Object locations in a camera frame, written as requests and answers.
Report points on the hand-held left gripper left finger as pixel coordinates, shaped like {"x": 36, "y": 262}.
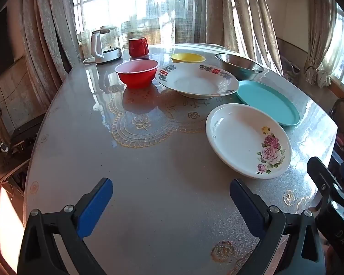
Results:
{"x": 94, "y": 206}

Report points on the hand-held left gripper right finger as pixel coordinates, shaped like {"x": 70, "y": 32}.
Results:
{"x": 246, "y": 209}

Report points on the white rose-print plate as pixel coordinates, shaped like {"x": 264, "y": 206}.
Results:
{"x": 240, "y": 131}

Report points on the teal plastic plate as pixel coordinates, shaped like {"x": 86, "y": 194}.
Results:
{"x": 268, "y": 103}

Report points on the stainless steel bowl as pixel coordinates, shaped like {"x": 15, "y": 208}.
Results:
{"x": 242, "y": 68}

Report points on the red plastic bowl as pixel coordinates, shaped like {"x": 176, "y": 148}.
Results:
{"x": 136, "y": 76}

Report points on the large white printed-rim plate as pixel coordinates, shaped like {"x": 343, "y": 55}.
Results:
{"x": 195, "y": 81}

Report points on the yellow plastic bowl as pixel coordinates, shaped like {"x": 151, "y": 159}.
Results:
{"x": 186, "y": 58}

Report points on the round-back wooden chair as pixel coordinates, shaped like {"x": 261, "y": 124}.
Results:
{"x": 342, "y": 120}

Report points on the dark low cabinet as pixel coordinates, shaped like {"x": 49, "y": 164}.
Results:
{"x": 25, "y": 137}

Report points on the white charger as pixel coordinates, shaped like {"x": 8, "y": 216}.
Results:
{"x": 3, "y": 148}

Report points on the floral fabric bag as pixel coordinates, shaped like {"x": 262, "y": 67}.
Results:
{"x": 289, "y": 68}

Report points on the tied beige curtain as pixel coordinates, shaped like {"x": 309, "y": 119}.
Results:
{"x": 318, "y": 34}

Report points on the glass electric kettle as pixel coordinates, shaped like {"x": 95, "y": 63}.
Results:
{"x": 106, "y": 48}

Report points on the red mug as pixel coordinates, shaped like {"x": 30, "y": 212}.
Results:
{"x": 137, "y": 48}

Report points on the beige patterned curtain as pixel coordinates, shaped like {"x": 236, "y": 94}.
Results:
{"x": 240, "y": 20}
{"x": 46, "y": 48}

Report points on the white sheer curtain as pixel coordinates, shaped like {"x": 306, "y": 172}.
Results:
{"x": 149, "y": 11}

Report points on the large grid window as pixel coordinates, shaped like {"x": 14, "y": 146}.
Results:
{"x": 114, "y": 0}

